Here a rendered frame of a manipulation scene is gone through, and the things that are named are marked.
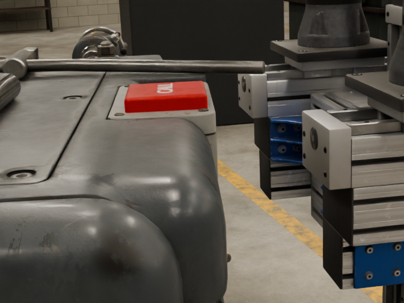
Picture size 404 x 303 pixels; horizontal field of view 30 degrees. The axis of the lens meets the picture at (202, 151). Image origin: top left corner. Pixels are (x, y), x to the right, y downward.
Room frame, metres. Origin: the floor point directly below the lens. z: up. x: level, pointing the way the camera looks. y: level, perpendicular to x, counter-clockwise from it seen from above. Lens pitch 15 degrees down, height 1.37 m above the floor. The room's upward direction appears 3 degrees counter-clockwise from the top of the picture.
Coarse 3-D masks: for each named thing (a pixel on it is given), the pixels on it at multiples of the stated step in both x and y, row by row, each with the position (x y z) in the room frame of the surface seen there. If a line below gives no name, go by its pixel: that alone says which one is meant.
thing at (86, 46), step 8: (88, 32) 2.32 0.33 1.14; (96, 32) 2.22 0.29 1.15; (104, 32) 2.25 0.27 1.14; (112, 32) 2.32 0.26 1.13; (80, 40) 2.14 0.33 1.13; (88, 40) 2.13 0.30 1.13; (96, 40) 2.13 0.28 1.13; (104, 40) 2.14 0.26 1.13; (112, 40) 2.16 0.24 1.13; (120, 40) 2.32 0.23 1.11; (80, 48) 2.13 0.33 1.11; (88, 48) 2.13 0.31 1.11; (96, 48) 2.13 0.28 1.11; (120, 48) 2.32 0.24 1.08; (72, 56) 2.14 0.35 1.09; (80, 56) 2.13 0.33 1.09; (88, 56) 2.08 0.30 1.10; (96, 56) 2.08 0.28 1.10; (120, 56) 2.32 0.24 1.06
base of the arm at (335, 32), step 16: (320, 0) 1.56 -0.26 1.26; (336, 0) 1.55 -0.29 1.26; (352, 0) 1.56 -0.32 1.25; (304, 16) 1.60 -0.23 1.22; (320, 16) 1.56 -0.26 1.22; (336, 16) 1.54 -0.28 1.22; (352, 16) 1.55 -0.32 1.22; (304, 32) 1.57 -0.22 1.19; (320, 32) 1.56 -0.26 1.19; (336, 32) 1.53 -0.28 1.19; (352, 32) 1.54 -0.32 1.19; (368, 32) 1.57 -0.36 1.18
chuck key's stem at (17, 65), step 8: (24, 48) 0.81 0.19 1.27; (32, 48) 0.81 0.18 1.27; (16, 56) 0.72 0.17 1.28; (24, 56) 0.73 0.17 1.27; (32, 56) 0.76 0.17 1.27; (8, 64) 0.71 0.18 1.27; (16, 64) 0.71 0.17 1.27; (24, 64) 0.71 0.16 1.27; (8, 72) 0.71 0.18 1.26; (16, 72) 0.71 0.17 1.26; (24, 72) 0.71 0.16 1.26
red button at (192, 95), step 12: (132, 84) 0.59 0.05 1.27; (144, 84) 0.58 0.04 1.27; (156, 84) 0.58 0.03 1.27; (168, 84) 0.58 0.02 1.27; (180, 84) 0.58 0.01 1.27; (192, 84) 0.57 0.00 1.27; (132, 96) 0.54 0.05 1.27; (144, 96) 0.53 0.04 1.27; (156, 96) 0.53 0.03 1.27; (168, 96) 0.53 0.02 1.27; (180, 96) 0.53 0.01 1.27; (192, 96) 0.53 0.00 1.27; (204, 96) 0.53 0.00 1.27; (132, 108) 0.53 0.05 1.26; (144, 108) 0.53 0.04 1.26; (156, 108) 0.53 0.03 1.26; (168, 108) 0.53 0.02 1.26; (180, 108) 0.53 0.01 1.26; (192, 108) 0.53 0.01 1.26
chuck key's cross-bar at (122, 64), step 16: (0, 64) 0.72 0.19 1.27; (32, 64) 0.72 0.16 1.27; (48, 64) 0.72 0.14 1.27; (64, 64) 0.72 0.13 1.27; (80, 64) 0.72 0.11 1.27; (96, 64) 0.72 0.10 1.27; (112, 64) 0.71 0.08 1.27; (128, 64) 0.71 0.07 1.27; (144, 64) 0.71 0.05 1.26; (160, 64) 0.70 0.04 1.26; (176, 64) 0.70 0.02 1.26; (192, 64) 0.70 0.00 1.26; (208, 64) 0.69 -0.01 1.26; (224, 64) 0.69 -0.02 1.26; (240, 64) 0.69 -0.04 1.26; (256, 64) 0.69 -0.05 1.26
